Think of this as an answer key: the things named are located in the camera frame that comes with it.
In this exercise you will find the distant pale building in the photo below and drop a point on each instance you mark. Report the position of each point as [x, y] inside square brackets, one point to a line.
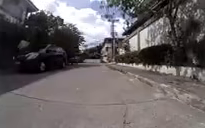
[107, 48]

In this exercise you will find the utility pole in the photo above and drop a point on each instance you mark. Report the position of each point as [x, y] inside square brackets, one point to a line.
[113, 40]

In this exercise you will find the grey concrete road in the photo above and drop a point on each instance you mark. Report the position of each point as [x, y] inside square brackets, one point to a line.
[90, 90]

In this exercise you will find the dark trimmed hedge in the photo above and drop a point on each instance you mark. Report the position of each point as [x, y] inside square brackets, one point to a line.
[150, 55]

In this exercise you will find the dark green trees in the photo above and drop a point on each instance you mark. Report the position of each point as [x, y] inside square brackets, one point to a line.
[53, 33]

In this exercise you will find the dark parked car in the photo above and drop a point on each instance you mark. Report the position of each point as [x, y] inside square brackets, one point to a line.
[43, 58]

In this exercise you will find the tree with thin trunk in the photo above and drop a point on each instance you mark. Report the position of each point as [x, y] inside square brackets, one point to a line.
[171, 23]

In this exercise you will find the dark fence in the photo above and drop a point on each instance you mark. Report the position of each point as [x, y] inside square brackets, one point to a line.
[1, 46]

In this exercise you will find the building with balcony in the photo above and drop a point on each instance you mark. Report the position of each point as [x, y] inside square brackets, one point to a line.
[8, 11]

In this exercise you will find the white boundary wall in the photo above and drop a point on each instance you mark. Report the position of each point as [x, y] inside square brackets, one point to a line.
[156, 35]

